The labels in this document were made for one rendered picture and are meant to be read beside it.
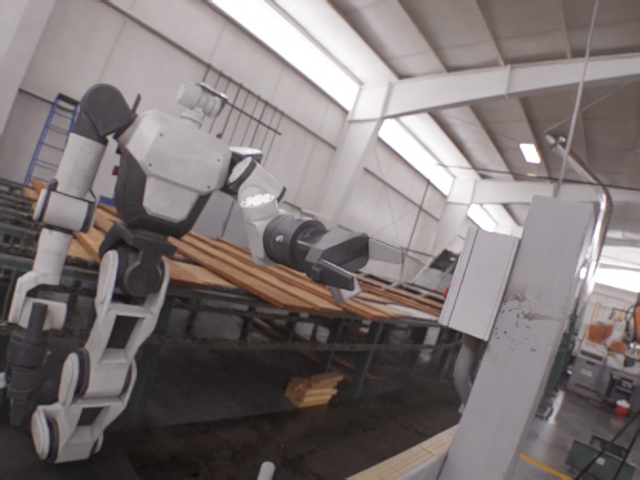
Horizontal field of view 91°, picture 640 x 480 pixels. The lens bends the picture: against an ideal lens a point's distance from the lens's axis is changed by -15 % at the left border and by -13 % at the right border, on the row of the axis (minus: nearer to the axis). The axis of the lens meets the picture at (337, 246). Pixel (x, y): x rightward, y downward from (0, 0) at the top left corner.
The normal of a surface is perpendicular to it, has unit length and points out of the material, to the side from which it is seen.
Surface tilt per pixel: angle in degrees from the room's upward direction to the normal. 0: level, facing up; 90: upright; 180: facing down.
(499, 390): 90
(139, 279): 92
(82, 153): 92
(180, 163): 92
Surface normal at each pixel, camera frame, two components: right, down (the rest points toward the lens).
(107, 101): 0.65, 0.24
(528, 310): -0.62, -0.22
